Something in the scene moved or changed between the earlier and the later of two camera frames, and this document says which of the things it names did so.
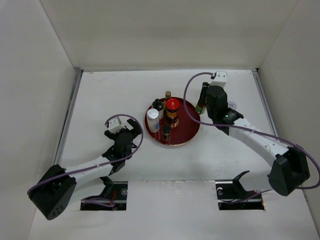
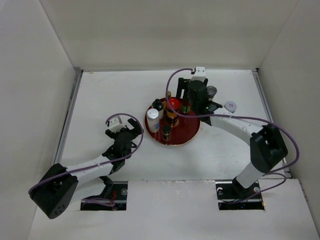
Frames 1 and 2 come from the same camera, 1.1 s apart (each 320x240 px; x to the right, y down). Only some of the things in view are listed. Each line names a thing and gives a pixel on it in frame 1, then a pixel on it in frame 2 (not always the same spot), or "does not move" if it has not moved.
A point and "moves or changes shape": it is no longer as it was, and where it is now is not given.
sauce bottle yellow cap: (200, 108) moves or changes shape
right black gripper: (203, 93) → (183, 84)
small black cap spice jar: (166, 132) does not move
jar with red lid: (172, 107) does not move
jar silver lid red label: (232, 104) does not move
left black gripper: (136, 129) does not move
